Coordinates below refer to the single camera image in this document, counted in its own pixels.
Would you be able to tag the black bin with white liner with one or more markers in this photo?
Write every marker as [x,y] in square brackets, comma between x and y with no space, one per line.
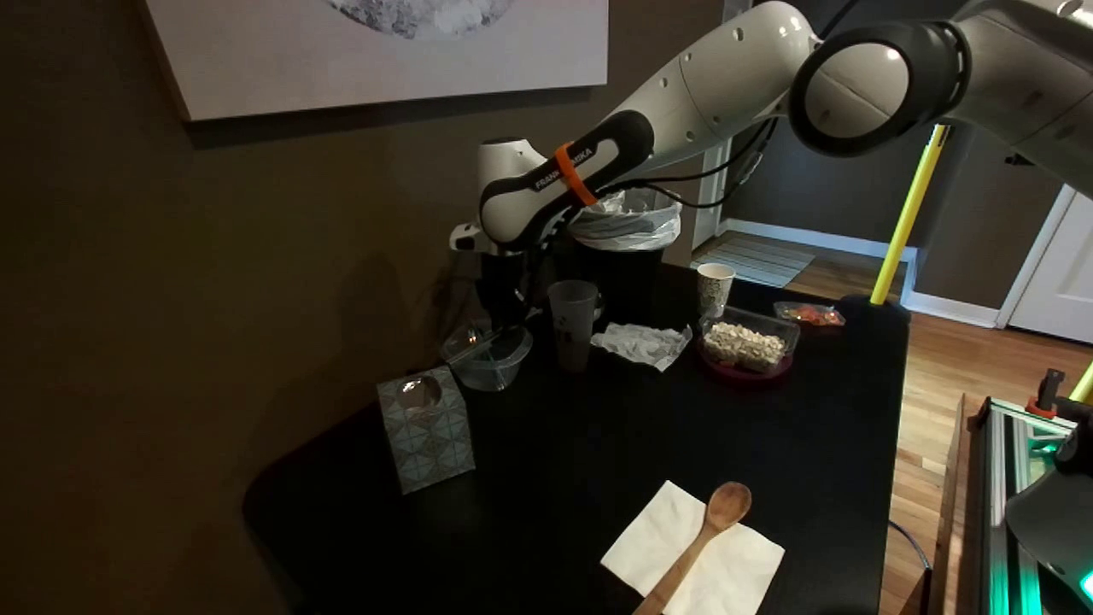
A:
[638,223]

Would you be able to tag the small snack packet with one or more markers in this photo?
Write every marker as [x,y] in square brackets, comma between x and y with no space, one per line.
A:
[812,313]

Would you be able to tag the wooden spoon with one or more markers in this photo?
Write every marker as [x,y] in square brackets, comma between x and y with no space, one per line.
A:
[730,501]

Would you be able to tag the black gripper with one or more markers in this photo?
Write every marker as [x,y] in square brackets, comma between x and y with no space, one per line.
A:
[507,278]

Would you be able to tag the white panel door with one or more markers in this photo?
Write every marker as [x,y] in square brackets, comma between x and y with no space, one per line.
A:
[1065,274]

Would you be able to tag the patterned paper cup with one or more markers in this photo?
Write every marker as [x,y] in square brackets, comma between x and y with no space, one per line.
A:
[714,292]

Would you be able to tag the white door frame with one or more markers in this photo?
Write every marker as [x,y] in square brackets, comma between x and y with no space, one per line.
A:
[713,207]

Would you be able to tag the white paper napkin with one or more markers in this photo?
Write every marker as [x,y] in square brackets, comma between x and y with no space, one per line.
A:
[730,569]

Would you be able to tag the crumpled white paper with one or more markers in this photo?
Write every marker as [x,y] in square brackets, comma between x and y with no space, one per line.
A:
[639,342]

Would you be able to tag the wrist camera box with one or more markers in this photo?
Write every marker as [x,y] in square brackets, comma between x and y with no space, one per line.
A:
[467,241]

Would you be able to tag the black orange clamp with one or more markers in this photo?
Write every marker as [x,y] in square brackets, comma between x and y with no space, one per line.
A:
[1050,396]

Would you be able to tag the dark translucent plastic cup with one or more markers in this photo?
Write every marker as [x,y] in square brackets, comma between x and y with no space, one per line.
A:
[573,325]

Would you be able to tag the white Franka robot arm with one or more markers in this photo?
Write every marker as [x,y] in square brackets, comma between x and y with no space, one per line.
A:
[706,79]

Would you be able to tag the white framed wall picture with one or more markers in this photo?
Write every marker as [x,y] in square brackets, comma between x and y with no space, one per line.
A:
[344,55]

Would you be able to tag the clear container of popcorn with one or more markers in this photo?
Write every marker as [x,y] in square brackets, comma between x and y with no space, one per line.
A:
[745,342]

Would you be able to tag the orange band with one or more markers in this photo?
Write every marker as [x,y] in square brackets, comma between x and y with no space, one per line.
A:
[574,174]

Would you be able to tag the light floor mat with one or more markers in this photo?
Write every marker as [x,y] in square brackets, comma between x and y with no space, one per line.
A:
[754,261]

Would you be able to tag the aluminium profile frame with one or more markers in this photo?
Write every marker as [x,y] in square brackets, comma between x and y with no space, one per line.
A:
[1002,501]

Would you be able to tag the yellow pole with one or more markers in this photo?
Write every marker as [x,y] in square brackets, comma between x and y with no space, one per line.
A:
[909,216]

